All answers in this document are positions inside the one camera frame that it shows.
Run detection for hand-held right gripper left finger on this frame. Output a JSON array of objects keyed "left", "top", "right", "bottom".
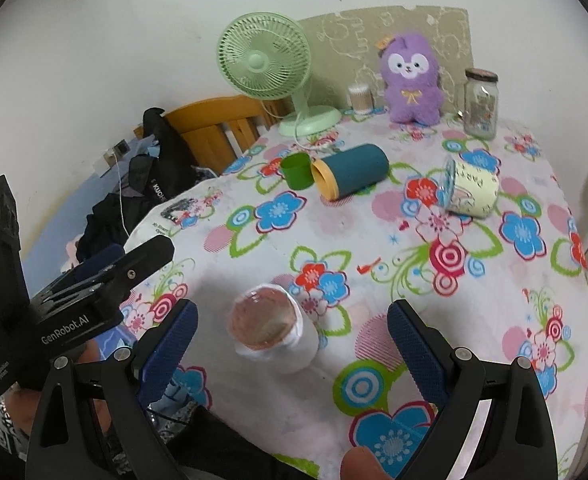
[{"left": 24, "top": 299, "right": 199, "bottom": 480}]

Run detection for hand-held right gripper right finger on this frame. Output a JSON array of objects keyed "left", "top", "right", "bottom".
[{"left": 386, "top": 299, "right": 559, "bottom": 480}]

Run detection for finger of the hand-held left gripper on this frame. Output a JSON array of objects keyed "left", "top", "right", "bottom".
[
  {"left": 39, "top": 244, "right": 126, "bottom": 306},
  {"left": 105, "top": 235, "right": 176, "bottom": 308}
]

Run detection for white cup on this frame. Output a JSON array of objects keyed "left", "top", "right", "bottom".
[{"left": 230, "top": 282, "right": 321, "bottom": 376}]

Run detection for cream printed cup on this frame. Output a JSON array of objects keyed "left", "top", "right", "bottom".
[{"left": 439, "top": 156, "right": 500, "bottom": 219}]

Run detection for small green cup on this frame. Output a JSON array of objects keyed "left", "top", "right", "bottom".
[{"left": 280, "top": 154, "right": 315, "bottom": 191}]

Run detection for teal cup with yellow rim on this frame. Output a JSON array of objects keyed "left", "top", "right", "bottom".
[{"left": 310, "top": 143, "right": 391, "bottom": 202}]

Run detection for person's left hand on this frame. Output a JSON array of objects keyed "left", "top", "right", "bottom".
[{"left": 4, "top": 342, "right": 112, "bottom": 436}]

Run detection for printed plastic bag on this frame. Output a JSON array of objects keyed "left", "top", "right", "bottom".
[{"left": 144, "top": 194, "right": 217, "bottom": 237}]

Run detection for blue bedsheet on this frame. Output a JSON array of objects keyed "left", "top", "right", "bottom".
[{"left": 21, "top": 132, "right": 152, "bottom": 273}]

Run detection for black clothes on chair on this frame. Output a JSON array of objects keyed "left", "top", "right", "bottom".
[{"left": 76, "top": 107, "right": 215, "bottom": 266}]

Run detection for person's black pants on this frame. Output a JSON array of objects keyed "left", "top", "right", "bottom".
[{"left": 149, "top": 405, "right": 319, "bottom": 480}]

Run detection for floral tablecloth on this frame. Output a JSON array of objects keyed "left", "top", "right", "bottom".
[{"left": 119, "top": 107, "right": 588, "bottom": 480}]

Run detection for wooden chair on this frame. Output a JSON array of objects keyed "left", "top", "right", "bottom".
[{"left": 164, "top": 95, "right": 295, "bottom": 176}]

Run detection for green desk fan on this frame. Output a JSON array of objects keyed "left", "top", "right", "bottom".
[{"left": 217, "top": 11, "right": 342, "bottom": 137}]

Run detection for glass jar with lid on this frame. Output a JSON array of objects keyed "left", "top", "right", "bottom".
[{"left": 462, "top": 67, "right": 499, "bottom": 139}]

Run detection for purple plush toy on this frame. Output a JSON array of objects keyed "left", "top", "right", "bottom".
[{"left": 375, "top": 31, "right": 445, "bottom": 125}]

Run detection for cotton swab container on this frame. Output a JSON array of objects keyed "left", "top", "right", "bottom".
[{"left": 348, "top": 82, "right": 375, "bottom": 112}]

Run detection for white cable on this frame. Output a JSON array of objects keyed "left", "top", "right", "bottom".
[{"left": 113, "top": 152, "right": 131, "bottom": 237}]

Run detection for wall socket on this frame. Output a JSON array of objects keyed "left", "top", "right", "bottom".
[{"left": 103, "top": 141, "right": 132, "bottom": 166}]

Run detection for beige patterned wall panel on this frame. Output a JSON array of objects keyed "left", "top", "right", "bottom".
[{"left": 294, "top": 5, "right": 474, "bottom": 111}]

